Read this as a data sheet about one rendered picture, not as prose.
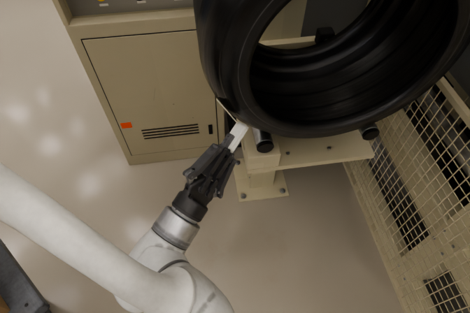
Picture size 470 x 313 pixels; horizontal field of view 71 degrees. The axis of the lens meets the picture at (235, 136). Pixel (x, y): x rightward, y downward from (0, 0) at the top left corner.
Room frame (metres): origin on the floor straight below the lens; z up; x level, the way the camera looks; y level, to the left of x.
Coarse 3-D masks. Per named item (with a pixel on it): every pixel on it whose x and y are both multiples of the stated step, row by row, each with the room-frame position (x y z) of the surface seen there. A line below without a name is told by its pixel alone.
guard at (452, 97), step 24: (456, 96) 0.57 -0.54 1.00; (456, 120) 0.53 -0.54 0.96; (408, 144) 0.61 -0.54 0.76; (384, 168) 0.63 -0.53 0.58; (408, 168) 0.56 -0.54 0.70; (360, 192) 0.67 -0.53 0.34; (408, 192) 0.50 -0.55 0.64; (408, 240) 0.39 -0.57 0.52; (432, 240) 0.35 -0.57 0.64; (456, 240) 0.32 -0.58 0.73; (384, 264) 0.38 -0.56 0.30; (408, 312) 0.22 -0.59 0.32; (456, 312) 0.17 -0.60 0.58
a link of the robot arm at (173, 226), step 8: (168, 208) 0.31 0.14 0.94; (160, 216) 0.29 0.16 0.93; (168, 216) 0.29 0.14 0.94; (176, 216) 0.28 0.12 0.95; (184, 216) 0.29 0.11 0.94; (160, 224) 0.27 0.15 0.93; (168, 224) 0.27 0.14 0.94; (176, 224) 0.27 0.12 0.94; (184, 224) 0.27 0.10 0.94; (192, 224) 0.27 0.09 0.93; (160, 232) 0.26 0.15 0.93; (168, 232) 0.26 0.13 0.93; (176, 232) 0.26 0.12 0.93; (184, 232) 0.26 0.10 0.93; (192, 232) 0.26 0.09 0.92; (168, 240) 0.24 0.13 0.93; (176, 240) 0.24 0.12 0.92; (184, 240) 0.25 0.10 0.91; (184, 248) 0.24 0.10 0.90
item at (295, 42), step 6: (306, 36) 0.88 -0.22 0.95; (312, 36) 0.88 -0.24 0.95; (258, 42) 0.86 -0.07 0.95; (264, 42) 0.86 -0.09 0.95; (270, 42) 0.86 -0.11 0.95; (276, 42) 0.86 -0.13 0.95; (282, 42) 0.86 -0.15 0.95; (288, 42) 0.86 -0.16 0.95; (294, 42) 0.86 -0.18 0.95; (300, 42) 0.86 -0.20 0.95; (306, 42) 0.86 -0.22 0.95; (312, 42) 0.86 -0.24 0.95; (282, 48) 0.85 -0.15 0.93; (288, 48) 0.85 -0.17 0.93; (294, 48) 0.85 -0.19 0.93
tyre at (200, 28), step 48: (240, 0) 0.48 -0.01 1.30; (288, 0) 0.47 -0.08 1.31; (384, 0) 0.79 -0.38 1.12; (432, 0) 0.71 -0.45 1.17; (240, 48) 0.47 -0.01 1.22; (336, 48) 0.78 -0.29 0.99; (384, 48) 0.73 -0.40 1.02; (432, 48) 0.63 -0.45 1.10; (240, 96) 0.47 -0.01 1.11; (288, 96) 0.66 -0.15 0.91; (336, 96) 0.65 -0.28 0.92; (384, 96) 0.60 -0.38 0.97
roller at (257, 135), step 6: (252, 132) 0.54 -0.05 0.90; (258, 132) 0.52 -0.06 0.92; (264, 132) 0.52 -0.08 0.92; (258, 138) 0.51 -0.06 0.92; (264, 138) 0.50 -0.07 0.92; (270, 138) 0.51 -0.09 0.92; (258, 144) 0.49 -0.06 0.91; (264, 144) 0.49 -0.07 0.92; (270, 144) 0.49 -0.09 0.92; (258, 150) 0.48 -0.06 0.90; (264, 150) 0.49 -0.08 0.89; (270, 150) 0.49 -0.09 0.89
